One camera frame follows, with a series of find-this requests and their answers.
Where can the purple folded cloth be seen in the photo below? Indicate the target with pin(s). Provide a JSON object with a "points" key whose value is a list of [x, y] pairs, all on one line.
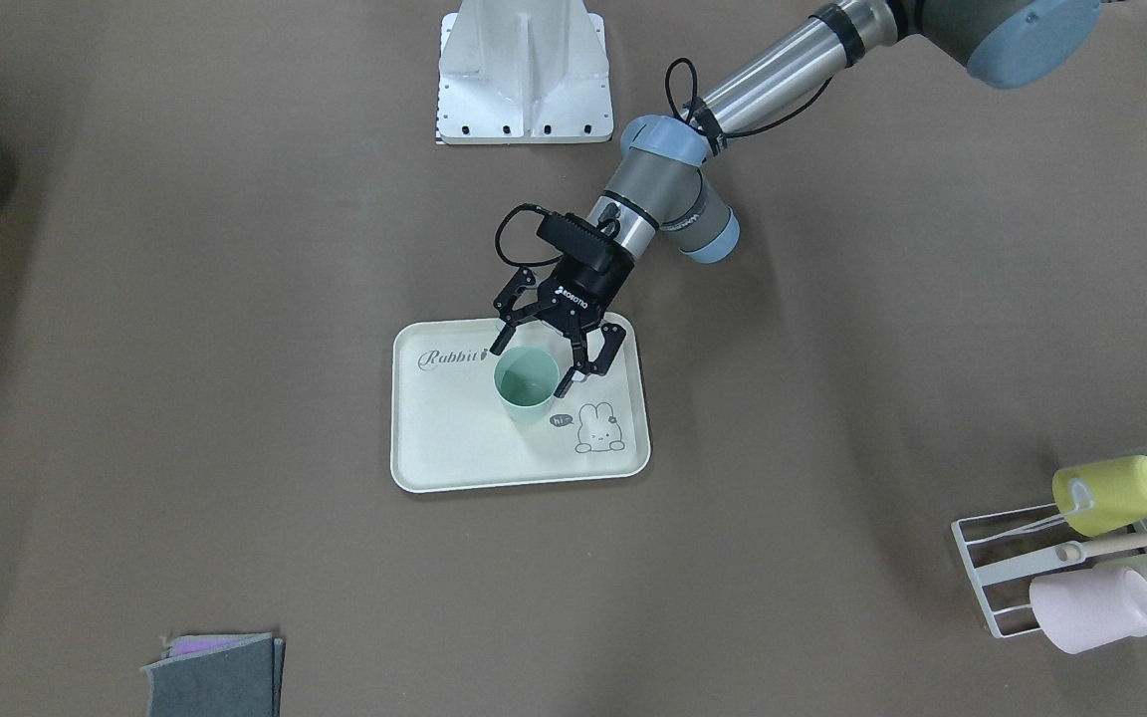
{"points": [[187, 644]]}

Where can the wooden rack handle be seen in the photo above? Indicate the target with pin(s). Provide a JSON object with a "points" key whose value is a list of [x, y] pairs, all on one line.
{"points": [[1073, 553]]}

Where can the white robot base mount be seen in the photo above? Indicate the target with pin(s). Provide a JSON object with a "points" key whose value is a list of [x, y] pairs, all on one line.
{"points": [[523, 72]]}

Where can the pink cup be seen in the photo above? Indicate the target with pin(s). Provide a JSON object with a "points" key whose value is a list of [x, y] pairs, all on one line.
{"points": [[1085, 609]]}

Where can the cream rabbit tray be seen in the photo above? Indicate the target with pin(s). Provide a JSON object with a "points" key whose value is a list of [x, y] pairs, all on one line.
{"points": [[451, 431]]}

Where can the green cup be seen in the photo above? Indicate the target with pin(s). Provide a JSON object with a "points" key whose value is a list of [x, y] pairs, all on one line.
{"points": [[525, 379]]}

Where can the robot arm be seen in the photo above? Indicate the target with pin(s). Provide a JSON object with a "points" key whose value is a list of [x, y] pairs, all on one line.
{"points": [[660, 185]]}

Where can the yellow cup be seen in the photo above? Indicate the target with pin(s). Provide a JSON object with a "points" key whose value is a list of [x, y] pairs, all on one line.
{"points": [[1100, 497]]}

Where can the white wire cup rack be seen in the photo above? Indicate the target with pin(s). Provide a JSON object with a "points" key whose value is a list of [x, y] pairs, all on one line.
{"points": [[1001, 553]]}

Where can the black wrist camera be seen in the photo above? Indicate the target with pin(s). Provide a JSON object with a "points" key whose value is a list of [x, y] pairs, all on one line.
{"points": [[579, 240]]}

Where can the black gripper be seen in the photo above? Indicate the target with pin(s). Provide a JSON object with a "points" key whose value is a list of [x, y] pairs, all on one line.
{"points": [[585, 290]]}

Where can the grey folded cloth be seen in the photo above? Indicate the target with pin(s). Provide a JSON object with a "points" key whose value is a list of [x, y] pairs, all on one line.
{"points": [[243, 679]]}

